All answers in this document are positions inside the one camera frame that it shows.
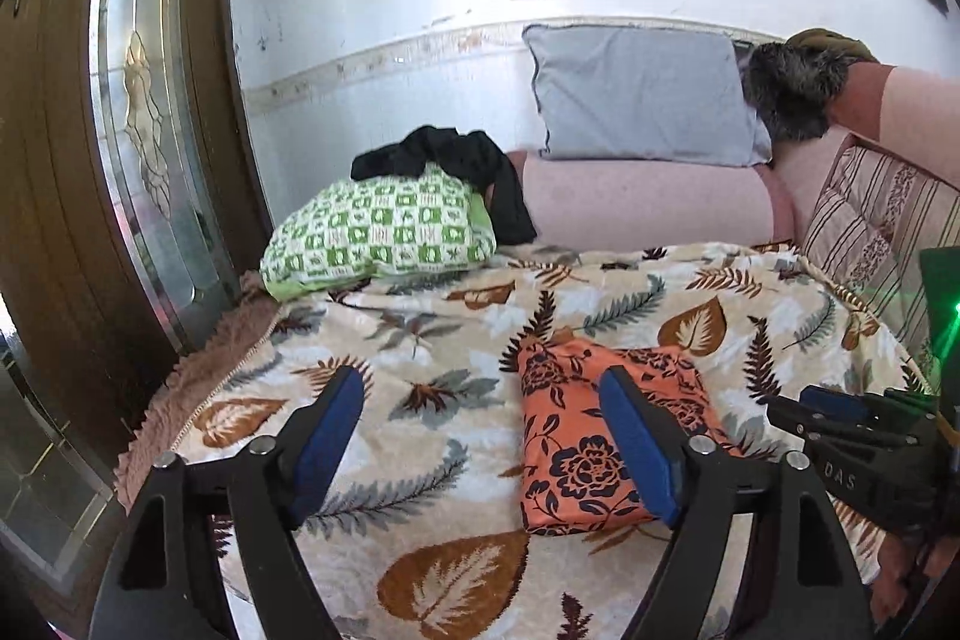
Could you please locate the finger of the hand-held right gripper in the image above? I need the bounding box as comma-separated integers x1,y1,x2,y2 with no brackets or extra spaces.
796,385,938,425
765,394,935,457

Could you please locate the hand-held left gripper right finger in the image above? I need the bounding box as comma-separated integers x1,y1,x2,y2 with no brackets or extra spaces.
598,364,875,640

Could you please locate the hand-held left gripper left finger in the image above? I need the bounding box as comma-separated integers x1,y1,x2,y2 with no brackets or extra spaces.
90,364,368,640

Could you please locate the orange black floral garment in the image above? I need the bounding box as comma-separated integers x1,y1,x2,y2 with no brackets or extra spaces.
516,340,743,536

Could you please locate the person's right hand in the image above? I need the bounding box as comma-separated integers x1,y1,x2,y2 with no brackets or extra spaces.
874,531,938,622

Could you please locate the brown fringed bed cover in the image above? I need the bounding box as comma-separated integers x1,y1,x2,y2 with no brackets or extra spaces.
112,291,282,506

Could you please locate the beige leaf print blanket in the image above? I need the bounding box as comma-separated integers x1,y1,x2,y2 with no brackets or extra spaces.
169,242,935,640

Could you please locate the striped cushion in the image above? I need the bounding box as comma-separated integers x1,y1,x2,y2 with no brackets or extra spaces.
799,134,960,378

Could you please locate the green white patterned pillow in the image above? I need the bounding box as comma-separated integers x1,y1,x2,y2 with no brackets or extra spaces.
260,164,500,302

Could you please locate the pink sofa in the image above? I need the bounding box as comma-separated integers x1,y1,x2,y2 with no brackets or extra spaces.
502,62,960,255

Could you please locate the black cloth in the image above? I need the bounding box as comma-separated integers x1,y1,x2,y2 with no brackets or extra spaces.
351,125,539,245

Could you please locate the dark furry cloth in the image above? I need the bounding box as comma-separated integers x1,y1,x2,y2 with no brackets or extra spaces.
739,42,856,142

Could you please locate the grey pillow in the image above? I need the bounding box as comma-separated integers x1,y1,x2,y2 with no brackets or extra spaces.
521,23,773,169

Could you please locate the olive cloth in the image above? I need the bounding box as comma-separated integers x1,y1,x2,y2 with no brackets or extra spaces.
784,29,878,65

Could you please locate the brown wooden glass door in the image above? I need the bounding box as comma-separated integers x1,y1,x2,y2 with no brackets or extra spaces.
0,0,275,640

